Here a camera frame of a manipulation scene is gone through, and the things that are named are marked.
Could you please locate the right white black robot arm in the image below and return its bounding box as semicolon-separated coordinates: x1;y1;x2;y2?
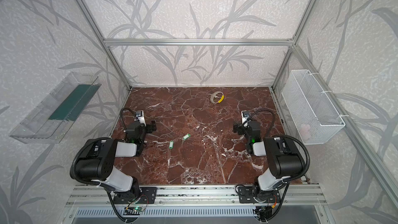
233;109;311;207

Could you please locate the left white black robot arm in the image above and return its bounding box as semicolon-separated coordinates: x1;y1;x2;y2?
69;107;157;205

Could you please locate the pink object in basket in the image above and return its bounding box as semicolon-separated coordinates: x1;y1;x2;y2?
299;124;312;141

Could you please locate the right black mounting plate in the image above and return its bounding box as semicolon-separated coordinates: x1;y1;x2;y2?
235;185;281;204

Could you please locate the black mounting plate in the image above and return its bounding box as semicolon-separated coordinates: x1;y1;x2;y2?
235;185;281;204
113;187;158;204

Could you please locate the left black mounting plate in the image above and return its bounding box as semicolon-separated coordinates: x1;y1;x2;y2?
113;187;158;204

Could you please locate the green led circuit board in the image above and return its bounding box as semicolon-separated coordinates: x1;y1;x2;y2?
123;206;146;216

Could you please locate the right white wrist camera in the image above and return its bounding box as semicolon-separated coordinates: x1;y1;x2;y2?
241;111;250;126

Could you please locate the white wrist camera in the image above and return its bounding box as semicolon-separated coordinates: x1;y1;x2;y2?
135;111;146;125
241;111;250;126

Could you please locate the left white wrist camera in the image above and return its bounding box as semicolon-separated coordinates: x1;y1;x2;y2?
135;111;146;125

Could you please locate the white wire mesh basket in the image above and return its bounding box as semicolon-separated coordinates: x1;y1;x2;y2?
282;69;345;145

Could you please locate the aluminium frame crossbar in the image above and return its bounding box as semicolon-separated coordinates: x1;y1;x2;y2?
103;38;293;46

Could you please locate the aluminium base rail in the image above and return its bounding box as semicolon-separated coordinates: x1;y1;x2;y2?
65;184;327;207

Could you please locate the clear plastic wall tray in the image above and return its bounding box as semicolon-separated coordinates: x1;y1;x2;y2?
9;72;102;144

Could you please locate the slotted grey cable duct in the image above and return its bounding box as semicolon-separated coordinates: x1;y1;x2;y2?
75;206;255;218

